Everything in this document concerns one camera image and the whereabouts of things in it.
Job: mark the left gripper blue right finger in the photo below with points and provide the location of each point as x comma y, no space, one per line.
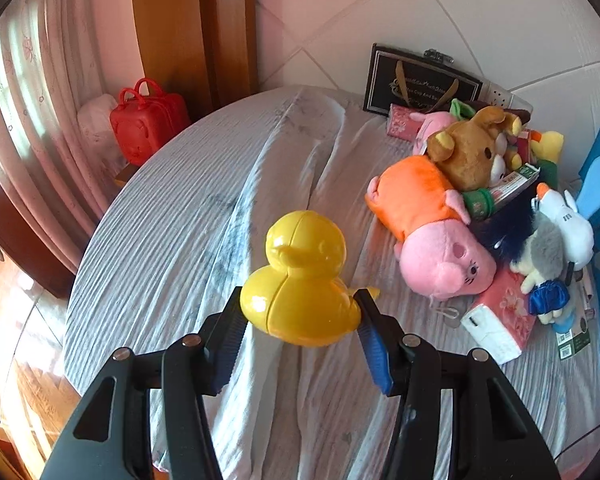
380,336

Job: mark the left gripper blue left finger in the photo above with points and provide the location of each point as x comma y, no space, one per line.
222,335

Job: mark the yellow duck clamp toy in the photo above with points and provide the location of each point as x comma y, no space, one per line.
299,297

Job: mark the white green patch box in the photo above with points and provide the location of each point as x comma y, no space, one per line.
571,330

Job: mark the blue plastic shoehorn toy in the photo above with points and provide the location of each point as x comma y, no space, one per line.
588,200

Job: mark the pink pig plush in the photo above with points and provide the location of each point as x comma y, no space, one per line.
438,256

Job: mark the grey white plush dog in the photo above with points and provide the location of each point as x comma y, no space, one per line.
561,242

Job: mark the brown teddy bear plush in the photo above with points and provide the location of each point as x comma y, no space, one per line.
471,152

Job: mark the red plastic suitcase toy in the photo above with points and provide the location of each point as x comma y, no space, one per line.
145,119

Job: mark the green yellow plush toy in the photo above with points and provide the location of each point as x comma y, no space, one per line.
546,148

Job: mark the pink curtain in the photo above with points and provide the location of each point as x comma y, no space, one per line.
58,154

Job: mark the white wall socket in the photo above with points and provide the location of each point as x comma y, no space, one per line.
495,95

